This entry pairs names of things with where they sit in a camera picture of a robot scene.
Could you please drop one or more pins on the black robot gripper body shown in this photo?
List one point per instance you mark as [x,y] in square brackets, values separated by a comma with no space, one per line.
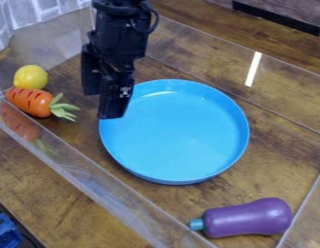
[117,40]

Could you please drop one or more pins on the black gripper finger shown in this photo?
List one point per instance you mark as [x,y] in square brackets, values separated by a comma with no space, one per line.
[91,71]
[116,91]

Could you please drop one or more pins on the orange toy carrot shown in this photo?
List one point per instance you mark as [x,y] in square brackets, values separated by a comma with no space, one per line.
[40,103]

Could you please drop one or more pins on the blue round tray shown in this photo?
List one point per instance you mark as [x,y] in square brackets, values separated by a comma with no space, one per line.
[183,133]

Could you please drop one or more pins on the yellow toy lemon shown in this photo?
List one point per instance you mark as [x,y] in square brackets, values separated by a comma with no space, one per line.
[30,76]

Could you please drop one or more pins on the white mesh curtain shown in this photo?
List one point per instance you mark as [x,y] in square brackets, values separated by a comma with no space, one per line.
[21,13]

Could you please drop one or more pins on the blue object at corner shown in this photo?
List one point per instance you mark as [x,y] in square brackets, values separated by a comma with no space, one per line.
[9,234]

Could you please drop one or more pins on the purple toy eggplant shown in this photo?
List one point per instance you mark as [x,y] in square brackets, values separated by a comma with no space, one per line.
[266,216]

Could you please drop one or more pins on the clear acrylic barrier frame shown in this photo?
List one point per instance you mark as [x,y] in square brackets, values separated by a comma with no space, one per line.
[76,199]

